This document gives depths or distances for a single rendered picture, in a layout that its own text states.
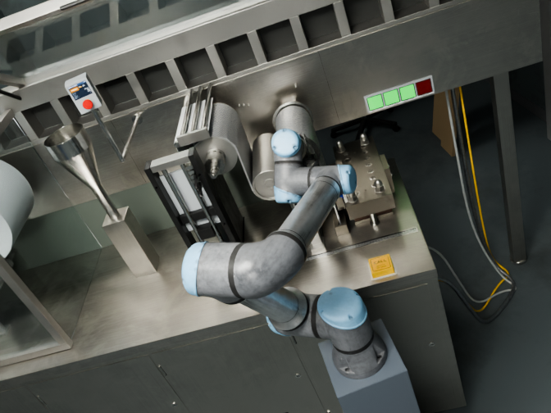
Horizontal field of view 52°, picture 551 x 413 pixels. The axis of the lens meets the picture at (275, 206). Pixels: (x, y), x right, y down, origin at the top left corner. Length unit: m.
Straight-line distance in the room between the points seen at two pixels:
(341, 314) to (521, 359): 1.37
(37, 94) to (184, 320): 0.96
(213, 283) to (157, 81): 1.17
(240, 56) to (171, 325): 0.98
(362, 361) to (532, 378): 1.20
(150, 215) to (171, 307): 0.51
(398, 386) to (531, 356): 1.16
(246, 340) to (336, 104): 0.91
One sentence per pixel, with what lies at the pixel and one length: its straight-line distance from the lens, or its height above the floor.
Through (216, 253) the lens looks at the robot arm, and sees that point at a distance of 1.16.
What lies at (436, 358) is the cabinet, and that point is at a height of 0.43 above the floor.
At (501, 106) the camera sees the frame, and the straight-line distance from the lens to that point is 2.49.
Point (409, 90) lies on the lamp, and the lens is 2.15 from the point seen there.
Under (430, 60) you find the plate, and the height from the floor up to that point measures 1.28.
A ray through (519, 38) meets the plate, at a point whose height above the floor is 1.25.
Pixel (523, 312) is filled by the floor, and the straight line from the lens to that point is 2.85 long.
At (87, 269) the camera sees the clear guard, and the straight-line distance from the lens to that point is 2.41.
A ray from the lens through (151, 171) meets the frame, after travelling 1.73.
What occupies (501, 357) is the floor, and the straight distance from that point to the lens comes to 2.70.
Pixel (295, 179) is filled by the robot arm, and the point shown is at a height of 1.40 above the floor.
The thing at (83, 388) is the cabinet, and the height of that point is 0.73.
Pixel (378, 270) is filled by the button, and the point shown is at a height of 0.92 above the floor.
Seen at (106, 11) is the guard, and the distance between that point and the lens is 1.74.
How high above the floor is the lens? 2.19
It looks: 34 degrees down
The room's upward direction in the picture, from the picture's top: 23 degrees counter-clockwise
